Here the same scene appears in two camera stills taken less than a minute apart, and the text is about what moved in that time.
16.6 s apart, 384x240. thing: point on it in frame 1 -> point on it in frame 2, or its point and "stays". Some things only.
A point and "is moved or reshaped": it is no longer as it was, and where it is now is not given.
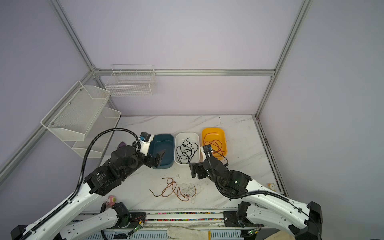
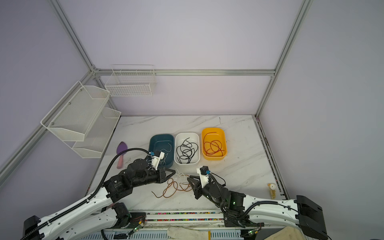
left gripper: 150,163 -> 161,174
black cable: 186,151 stays
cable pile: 186,192 is moved or reshaped
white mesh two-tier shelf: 79,116 stays
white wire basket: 130,80 stays
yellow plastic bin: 216,138 stays
